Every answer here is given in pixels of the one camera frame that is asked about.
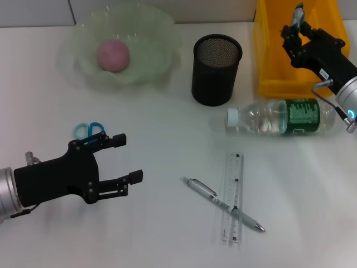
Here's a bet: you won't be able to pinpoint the black mesh cup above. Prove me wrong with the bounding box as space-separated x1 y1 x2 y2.
191 33 243 107

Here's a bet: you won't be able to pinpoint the green translucent fruit bowl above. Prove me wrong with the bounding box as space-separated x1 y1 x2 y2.
60 2 182 90

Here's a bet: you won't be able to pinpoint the right gripper cable with plugs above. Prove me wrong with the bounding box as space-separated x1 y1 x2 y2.
311 79 357 133

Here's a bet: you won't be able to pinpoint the green plastic wrapper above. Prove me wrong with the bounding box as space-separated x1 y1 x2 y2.
290 2 307 31

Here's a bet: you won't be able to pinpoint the gripper cable with plugs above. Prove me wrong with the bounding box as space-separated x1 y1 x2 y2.
8 151 42 219
311 79 357 133

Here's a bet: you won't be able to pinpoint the grey vertical wall trim strip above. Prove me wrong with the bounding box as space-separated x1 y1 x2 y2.
67 0 77 26

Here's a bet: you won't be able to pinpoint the yellow plastic bin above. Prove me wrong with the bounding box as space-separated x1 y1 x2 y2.
253 0 351 98

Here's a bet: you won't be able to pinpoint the left gripper cable with plugs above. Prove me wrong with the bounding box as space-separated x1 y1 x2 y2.
8 151 42 219

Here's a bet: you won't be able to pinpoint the pink toy peach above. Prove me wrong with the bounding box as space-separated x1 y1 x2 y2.
97 39 131 73

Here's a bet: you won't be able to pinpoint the clear bottle with green label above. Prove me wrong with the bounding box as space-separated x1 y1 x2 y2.
225 97 336 137

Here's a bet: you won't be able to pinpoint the clear plastic ruler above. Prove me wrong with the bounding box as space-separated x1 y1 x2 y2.
221 151 244 242

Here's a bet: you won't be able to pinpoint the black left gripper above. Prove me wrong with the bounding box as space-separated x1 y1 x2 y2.
13 131 144 209

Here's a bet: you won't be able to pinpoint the blue and teal scissors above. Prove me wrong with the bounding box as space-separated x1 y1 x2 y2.
73 122 106 146

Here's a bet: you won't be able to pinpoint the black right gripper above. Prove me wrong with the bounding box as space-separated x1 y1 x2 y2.
281 21 357 95

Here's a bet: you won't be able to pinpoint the silver ballpoint pen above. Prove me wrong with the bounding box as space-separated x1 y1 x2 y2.
181 176 266 233

